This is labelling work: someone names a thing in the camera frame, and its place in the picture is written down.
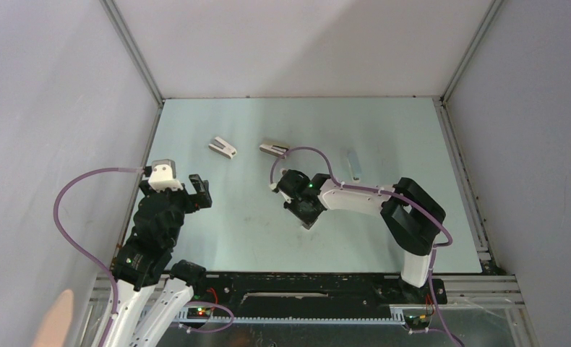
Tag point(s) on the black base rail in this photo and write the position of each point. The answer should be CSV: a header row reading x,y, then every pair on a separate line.
x,y
317,296

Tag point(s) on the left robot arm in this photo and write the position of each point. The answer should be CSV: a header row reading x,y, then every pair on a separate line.
x,y
144,256

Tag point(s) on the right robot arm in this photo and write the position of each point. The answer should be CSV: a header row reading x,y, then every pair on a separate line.
x,y
412,217

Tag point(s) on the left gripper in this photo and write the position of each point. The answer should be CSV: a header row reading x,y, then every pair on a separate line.
x,y
202,189

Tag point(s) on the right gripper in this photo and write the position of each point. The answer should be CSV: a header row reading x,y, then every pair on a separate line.
x,y
291,205

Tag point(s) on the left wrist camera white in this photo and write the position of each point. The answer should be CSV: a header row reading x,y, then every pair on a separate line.
x,y
161,176

